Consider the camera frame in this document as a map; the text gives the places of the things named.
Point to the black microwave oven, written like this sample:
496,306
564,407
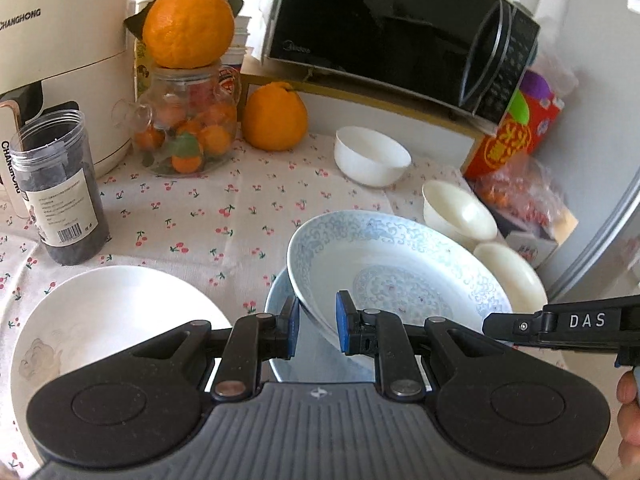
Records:
380,25

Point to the white air fryer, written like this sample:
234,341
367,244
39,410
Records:
60,35

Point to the stack of white cups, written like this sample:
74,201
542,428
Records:
241,35

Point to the person's right hand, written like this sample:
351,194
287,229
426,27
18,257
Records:
629,430

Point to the clear jar with dark contents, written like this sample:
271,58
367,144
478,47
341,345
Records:
57,195

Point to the pale blue plate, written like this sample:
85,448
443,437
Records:
310,355

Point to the small cream bowl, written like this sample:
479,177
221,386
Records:
457,212
510,272

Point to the blue patterned porcelain plate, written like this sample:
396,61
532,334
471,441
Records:
400,260

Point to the cherry print tablecloth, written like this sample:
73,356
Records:
210,220

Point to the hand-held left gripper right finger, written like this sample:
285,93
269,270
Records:
344,322

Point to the silver refrigerator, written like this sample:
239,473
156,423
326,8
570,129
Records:
600,135

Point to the plastic bag of small oranges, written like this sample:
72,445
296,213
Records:
520,195

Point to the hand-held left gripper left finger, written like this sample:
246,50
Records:
292,329

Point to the white round bowl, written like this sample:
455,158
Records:
370,155

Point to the white shelf with wooden trim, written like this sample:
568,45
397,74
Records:
350,97

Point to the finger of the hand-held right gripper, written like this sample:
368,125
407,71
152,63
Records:
560,327

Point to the dark blue cardboard box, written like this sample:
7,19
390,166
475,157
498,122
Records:
540,247

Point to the glass jar of small oranges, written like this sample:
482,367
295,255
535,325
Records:
195,120

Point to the large orange with leaves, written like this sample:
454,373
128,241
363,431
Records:
187,22

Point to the red gift box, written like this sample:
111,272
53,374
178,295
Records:
520,130

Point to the large white plate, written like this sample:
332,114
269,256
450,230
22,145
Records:
100,310

